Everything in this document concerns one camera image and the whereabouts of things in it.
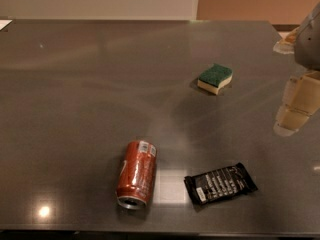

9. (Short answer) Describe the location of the black snack bar wrapper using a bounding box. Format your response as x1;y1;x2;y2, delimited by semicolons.
184;163;258;205

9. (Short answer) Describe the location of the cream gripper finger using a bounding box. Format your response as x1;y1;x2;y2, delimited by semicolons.
273;28;299;54
273;70;320;137

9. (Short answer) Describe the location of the green and yellow sponge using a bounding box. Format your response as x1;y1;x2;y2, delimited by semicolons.
197;64;233;95

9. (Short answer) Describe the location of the white paper sheet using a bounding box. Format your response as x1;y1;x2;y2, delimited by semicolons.
0;20;12;31

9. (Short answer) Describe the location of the red coke can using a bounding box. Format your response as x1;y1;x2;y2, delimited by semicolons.
116;140;157;210

